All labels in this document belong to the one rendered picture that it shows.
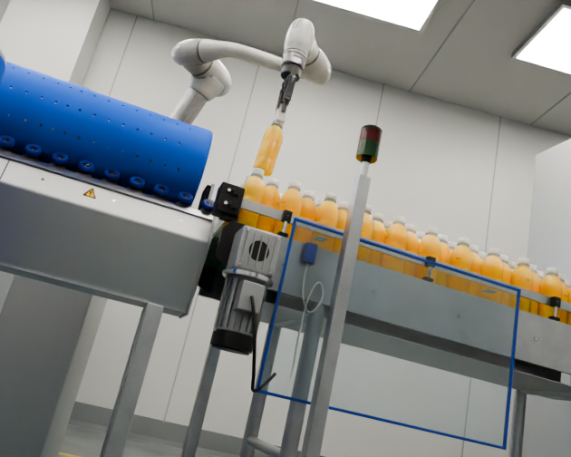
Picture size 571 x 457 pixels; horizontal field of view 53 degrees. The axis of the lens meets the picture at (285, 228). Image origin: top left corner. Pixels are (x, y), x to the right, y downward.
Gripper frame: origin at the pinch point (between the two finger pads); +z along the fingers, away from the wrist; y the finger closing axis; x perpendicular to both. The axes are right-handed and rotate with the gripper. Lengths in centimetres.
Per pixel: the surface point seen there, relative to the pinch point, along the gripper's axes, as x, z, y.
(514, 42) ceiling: 189, -198, -131
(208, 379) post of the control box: 2, 96, -21
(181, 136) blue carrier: -32.2, 28.5, 19.2
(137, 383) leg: -24, 102, 15
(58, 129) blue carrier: -66, 39, 19
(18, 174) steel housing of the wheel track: -71, 55, 19
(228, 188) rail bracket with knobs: -15, 43, 30
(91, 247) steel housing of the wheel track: -47, 68, 17
